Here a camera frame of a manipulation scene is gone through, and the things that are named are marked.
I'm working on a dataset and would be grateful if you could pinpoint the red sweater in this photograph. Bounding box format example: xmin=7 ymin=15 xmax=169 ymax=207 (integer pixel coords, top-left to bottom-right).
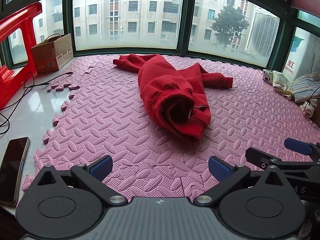
xmin=112 ymin=53 xmax=234 ymax=142

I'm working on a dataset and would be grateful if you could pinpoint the pink foam edge strip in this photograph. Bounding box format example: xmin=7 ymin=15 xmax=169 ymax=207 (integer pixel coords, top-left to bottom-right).
xmin=47 ymin=83 xmax=80 ymax=92

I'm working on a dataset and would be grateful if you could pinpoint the yellow striped cloth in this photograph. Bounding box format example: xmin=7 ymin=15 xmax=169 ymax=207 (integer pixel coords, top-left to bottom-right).
xmin=272 ymin=70 xmax=296 ymax=100

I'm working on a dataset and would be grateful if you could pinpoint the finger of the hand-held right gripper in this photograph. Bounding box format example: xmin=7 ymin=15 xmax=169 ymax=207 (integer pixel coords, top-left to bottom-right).
xmin=284 ymin=137 xmax=320 ymax=159
xmin=245 ymin=147 xmax=320 ymax=172

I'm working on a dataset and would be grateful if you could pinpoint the white appliance with red print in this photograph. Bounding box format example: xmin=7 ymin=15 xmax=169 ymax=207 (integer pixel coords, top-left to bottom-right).
xmin=282 ymin=27 xmax=320 ymax=81

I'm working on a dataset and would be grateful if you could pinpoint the beige crumpled cloth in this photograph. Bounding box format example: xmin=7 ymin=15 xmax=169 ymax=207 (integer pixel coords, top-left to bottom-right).
xmin=299 ymin=99 xmax=320 ymax=118

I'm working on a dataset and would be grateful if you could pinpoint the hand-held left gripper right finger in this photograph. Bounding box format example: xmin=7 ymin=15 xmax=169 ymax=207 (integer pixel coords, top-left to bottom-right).
xmin=193 ymin=156 xmax=290 ymax=207

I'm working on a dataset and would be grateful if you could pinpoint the blue striped cloth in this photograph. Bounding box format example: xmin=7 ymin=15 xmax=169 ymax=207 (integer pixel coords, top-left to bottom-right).
xmin=291 ymin=72 xmax=320 ymax=103

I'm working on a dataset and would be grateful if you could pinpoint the white louvred air conditioner unit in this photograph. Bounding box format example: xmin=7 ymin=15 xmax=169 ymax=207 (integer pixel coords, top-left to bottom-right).
xmin=245 ymin=6 xmax=280 ymax=61

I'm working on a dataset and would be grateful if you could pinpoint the pink foam floor mat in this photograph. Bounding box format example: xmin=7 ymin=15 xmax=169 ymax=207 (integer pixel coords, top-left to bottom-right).
xmin=21 ymin=54 xmax=320 ymax=205

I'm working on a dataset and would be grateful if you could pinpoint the cardboard box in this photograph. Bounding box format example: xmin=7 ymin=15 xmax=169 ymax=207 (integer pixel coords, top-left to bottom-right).
xmin=30 ymin=33 xmax=75 ymax=74

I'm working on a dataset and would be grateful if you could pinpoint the black cable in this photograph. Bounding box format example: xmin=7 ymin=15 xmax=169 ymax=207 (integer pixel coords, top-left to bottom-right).
xmin=0 ymin=72 xmax=52 ymax=135
xmin=24 ymin=72 xmax=74 ymax=89

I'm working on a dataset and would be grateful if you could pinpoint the red plastic stool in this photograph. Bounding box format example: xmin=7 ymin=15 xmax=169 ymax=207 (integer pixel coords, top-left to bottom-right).
xmin=0 ymin=2 xmax=42 ymax=110

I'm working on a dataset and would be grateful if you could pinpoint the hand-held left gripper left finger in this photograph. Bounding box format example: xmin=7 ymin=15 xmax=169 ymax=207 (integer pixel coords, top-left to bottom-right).
xmin=32 ymin=155 xmax=128 ymax=207

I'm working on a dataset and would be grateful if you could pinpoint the dark green window frame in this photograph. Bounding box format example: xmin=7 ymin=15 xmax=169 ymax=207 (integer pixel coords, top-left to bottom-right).
xmin=0 ymin=0 xmax=320 ymax=68

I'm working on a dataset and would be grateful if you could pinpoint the white spotted cloth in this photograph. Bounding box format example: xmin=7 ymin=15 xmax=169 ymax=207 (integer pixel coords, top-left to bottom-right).
xmin=262 ymin=69 xmax=274 ymax=85

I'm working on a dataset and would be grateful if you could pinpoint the beige apartment building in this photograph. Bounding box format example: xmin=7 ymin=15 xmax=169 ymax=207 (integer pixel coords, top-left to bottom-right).
xmin=37 ymin=0 xmax=255 ymax=53

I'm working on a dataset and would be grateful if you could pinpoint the green tree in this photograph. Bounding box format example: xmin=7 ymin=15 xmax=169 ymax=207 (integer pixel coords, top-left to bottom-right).
xmin=209 ymin=4 xmax=250 ymax=48

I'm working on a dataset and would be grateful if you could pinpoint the black smartphone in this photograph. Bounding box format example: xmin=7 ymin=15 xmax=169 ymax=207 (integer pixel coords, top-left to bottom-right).
xmin=0 ymin=137 xmax=30 ymax=206

